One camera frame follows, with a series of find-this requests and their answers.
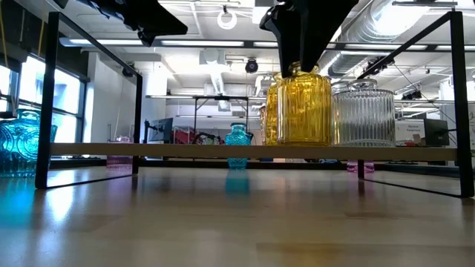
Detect black ceiling camera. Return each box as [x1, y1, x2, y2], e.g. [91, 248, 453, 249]
[244, 57, 260, 75]

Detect black aluminium table frame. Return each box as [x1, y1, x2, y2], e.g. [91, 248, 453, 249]
[47, 157, 475, 177]

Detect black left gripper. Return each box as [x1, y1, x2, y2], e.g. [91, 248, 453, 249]
[88, 0, 189, 47]

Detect slim pink ribbed glass vase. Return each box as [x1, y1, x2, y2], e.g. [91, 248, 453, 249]
[347, 159, 376, 174]

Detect silver ventilation duct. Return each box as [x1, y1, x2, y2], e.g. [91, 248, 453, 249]
[326, 0, 433, 77]

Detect wooden shelf with black frame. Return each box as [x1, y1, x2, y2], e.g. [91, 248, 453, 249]
[34, 10, 475, 200]

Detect white equipment sign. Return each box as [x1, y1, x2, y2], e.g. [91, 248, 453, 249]
[394, 119, 426, 142]

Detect overhead beam with light strips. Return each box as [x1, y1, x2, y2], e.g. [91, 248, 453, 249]
[59, 36, 475, 52]

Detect black computer monitor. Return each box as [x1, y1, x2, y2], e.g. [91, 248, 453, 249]
[143, 117, 174, 145]

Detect black monitor back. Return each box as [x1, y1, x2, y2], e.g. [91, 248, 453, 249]
[424, 118, 451, 148]

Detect wide pink ribbed glass vase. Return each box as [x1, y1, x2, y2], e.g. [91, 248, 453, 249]
[106, 135, 134, 172]

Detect black metal workstation frame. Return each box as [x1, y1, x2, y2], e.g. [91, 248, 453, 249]
[191, 94, 250, 145]

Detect white coiled cable ring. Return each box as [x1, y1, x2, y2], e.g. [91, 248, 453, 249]
[216, 8, 239, 31]

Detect teal medallion embossed glass vase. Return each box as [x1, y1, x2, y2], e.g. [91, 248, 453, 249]
[0, 108, 59, 178]

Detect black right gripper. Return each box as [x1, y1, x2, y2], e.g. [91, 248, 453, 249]
[259, 0, 360, 78]

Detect wide yellow ribbed glass vase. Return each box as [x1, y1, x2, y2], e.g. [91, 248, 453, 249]
[276, 61, 333, 147]

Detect teal diamond pattern glass vase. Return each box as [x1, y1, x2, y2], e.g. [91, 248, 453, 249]
[224, 122, 253, 171]

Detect bright window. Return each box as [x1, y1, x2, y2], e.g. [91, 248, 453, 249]
[0, 55, 88, 159]

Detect yellow hanging strap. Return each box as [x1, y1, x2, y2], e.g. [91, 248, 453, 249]
[36, 20, 46, 57]
[0, 3, 7, 59]

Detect red bin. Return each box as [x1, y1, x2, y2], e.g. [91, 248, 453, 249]
[172, 125, 195, 145]

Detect white ceiling air duct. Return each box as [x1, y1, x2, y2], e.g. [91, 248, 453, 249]
[199, 47, 228, 96]

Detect black ceiling track lights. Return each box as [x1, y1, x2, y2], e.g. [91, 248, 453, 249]
[365, 54, 396, 78]

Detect wide clear ribbed glass vase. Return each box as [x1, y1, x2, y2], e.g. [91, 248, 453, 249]
[331, 77, 396, 148]

